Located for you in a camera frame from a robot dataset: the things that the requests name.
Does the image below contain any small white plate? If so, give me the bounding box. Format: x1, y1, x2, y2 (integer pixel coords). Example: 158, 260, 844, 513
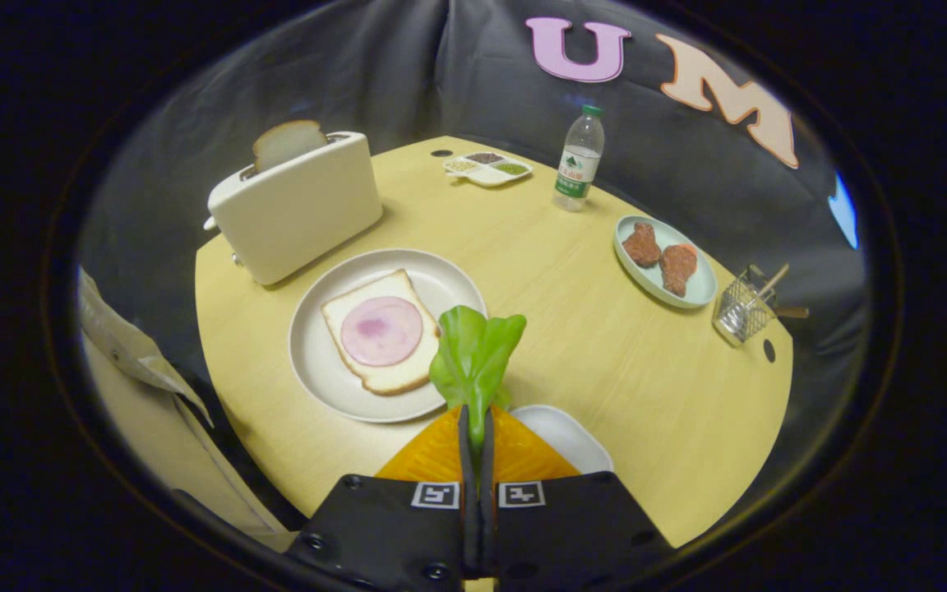
509, 405, 614, 475

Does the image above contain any white toaster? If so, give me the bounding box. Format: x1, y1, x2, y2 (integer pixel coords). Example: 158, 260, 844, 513
202, 132, 384, 287

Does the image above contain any green lettuce leaf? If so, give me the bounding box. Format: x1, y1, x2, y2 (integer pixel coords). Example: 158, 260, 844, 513
428, 305, 528, 461

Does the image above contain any beige cloth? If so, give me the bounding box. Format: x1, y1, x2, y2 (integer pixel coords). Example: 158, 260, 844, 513
77, 267, 302, 552

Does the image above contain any white divided seasoning dish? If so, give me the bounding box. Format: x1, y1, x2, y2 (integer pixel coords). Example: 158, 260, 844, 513
443, 151, 534, 188

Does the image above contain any brown-crusted bread slice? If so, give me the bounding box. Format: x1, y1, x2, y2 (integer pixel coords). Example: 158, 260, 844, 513
252, 120, 329, 173

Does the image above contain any round beige plate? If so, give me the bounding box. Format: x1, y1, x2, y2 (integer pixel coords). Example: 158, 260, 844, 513
289, 248, 488, 424

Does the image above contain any pink ham slice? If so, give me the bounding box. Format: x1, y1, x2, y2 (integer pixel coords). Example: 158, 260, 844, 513
340, 296, 424, 368

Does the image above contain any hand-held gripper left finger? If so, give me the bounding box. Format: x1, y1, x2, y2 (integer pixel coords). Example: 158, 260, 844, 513
289, 405, 481, 592

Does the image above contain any white bread slice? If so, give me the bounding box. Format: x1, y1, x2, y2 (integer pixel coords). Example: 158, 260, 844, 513
321, 269, 443, 396

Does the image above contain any light blue oval plate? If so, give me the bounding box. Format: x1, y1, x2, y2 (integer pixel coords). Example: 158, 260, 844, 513
613, 215, 718, 310

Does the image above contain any clear green-capped water bottle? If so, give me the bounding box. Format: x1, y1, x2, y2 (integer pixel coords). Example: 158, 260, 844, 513
553, 104, 606, 213

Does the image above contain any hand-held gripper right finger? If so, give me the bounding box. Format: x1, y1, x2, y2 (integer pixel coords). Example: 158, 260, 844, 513
480, 407, 676, 592

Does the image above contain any brown meat piece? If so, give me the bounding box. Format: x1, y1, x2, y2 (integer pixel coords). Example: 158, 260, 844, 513
621, 222, 662, 268
659, 243, 698, 298

